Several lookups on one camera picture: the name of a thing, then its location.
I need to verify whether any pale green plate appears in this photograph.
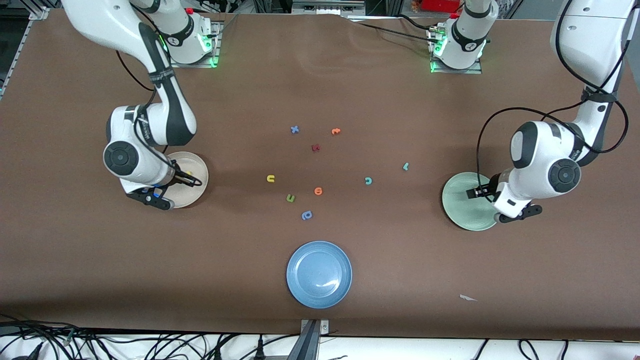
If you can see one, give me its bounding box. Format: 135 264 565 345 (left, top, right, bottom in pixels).
441 172 501 232

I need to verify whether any beige brown plate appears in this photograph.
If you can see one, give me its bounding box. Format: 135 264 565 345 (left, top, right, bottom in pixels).
159 151 209 209

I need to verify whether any brown table cover sheet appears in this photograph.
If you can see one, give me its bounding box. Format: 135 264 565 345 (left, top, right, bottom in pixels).
0 10 640 342

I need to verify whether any blue plate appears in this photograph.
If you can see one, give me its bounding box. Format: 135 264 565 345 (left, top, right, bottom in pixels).
286 241 353 309

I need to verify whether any red box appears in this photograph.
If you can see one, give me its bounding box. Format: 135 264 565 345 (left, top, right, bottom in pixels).
420 0 463 13

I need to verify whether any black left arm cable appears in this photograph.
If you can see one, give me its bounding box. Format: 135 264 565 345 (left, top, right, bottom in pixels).
476 0 630 201

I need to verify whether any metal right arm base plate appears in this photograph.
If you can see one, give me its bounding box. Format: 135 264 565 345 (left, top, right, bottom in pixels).
166 22 222 69

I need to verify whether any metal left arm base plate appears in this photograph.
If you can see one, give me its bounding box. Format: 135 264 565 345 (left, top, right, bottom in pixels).
430 27 483 75

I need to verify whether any looped black cable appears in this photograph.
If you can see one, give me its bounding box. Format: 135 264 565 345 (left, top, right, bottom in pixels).
518 339 541 360

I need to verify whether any black base power cable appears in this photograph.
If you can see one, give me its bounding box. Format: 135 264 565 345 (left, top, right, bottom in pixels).
356 14 443 45

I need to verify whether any thick black cable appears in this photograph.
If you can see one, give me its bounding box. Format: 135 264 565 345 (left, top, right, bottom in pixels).
0 320 76 360

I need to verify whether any grey metal camera post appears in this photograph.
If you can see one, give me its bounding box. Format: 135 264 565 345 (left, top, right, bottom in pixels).
287 319 331 360

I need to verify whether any grey metal rack frame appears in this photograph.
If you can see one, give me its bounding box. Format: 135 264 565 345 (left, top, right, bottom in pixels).
291 0 367 16

